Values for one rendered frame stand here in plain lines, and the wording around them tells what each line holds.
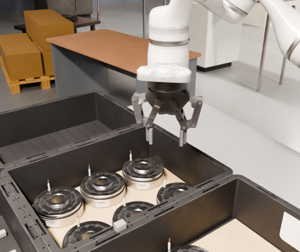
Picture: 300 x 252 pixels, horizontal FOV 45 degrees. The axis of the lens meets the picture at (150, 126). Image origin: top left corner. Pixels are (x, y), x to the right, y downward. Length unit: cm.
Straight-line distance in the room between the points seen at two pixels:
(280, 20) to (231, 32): 364
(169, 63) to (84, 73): 288
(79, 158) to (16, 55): 306
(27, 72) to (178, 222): 338
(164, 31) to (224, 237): 42
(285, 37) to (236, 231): 41
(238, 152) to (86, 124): 54
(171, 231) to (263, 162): 65
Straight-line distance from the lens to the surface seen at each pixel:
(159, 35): 62
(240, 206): 79
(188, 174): 88
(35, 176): 84
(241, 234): 78
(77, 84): 348
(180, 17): 62
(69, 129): 117
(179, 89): 65
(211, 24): 422
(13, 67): 391
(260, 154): 132
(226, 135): 141
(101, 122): 120
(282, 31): 83
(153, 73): 60
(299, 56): 82
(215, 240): 76
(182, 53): 64
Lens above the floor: 135
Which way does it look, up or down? 26 degrees down
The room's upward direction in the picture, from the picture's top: straight up
